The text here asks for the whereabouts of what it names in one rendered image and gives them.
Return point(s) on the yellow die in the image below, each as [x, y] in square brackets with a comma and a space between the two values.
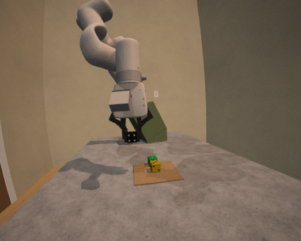
[155, 166]

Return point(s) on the orange flat mat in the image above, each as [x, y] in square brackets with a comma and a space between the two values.
[143, 174]

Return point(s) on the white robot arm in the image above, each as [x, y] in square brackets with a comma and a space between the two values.
[127, 63]

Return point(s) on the green die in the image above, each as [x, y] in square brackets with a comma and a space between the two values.
[151, 158]

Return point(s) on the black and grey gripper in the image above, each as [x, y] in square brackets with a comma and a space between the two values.
[138, 107]

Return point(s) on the black die with white pips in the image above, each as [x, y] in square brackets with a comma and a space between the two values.
[131, 136]

